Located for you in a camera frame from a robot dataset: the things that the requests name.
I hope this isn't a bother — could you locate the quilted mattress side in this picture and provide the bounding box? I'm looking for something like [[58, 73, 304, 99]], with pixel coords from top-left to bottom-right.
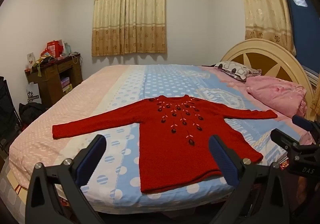
[[0, 161, 68, 213]]

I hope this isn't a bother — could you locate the white card box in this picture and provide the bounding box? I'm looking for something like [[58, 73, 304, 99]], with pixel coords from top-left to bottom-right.
[[26, 52, 35, 68]]

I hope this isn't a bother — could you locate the dark window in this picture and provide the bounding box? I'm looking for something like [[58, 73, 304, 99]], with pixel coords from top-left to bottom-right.
[[275, 0, 320, 74]]

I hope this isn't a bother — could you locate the black bag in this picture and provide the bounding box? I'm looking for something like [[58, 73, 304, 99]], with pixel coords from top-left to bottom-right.
[[19, 102, 47, 122], [0, 76, 23, 152]]

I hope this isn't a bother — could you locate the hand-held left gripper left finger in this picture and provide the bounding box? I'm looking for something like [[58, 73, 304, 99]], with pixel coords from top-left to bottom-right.
[[25, 134, 108, 224]]

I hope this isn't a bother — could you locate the beige floral curtain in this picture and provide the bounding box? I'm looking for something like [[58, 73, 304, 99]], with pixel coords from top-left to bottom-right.
[[236, 0, 297, 56]]

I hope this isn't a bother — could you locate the white grey patterned pillow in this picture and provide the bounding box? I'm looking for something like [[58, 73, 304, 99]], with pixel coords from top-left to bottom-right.
[[215, 61, 262, 82]]

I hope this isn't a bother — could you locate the red gift bag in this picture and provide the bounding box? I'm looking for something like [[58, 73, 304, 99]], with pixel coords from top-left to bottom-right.
[[47, 40, 64, 58]]

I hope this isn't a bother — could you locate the brown wooden desk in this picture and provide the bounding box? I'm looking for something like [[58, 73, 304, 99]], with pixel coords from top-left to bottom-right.
[[24, 53, 83, 108]]

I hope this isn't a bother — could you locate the red knitted sweater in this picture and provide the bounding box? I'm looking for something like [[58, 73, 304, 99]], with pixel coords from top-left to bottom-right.
[[52, 94, 278, 194]]

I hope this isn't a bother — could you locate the cream wooden headboard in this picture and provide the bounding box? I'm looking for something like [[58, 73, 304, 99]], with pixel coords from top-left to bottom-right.
[[220, 38, 315, 119]]

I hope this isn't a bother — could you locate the pink quilt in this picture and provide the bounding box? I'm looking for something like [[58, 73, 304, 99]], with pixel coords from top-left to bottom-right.
[[245, 76, 308, 118]]

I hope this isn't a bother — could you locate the blue pink dotted bed sheet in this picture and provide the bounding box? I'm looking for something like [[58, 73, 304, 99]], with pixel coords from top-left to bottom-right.
[[9, 64, 315, 214]]

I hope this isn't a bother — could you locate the beige patterned window curtain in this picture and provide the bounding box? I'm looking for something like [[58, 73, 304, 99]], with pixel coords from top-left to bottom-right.
[[91, 0, 167, 57]]

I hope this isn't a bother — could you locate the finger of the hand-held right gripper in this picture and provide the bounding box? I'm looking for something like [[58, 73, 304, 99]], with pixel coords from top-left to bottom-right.
[[292, 115, 320, 137], [270, 128, 302, 154]]

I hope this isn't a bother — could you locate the white paper bag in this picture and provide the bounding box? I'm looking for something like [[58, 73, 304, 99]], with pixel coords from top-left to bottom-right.
[[26, 83, 42, 103]]

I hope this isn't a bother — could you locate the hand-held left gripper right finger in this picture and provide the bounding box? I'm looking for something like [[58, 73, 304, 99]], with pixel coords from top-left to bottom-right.
[[209, 135, 290, 224]]

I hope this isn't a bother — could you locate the green yellow striped cloth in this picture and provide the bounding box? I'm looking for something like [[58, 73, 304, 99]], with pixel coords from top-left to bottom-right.
[[34, 55, 53, 77]]

